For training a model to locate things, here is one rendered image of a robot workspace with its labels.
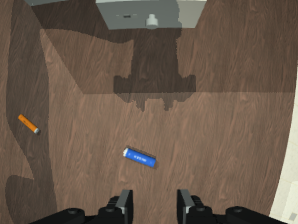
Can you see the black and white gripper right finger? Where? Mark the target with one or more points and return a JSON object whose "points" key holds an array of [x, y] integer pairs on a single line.
{"points": [[186, 209]]}

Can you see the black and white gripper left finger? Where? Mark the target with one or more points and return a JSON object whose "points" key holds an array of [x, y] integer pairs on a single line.
{"points": [[123, 211]]}

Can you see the blue aa battery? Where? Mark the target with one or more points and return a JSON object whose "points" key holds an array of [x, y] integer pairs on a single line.
{"points": [[139, 157]]}

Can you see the orange battery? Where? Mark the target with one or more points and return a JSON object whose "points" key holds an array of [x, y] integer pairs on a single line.
{"points": [[28, 123]]}

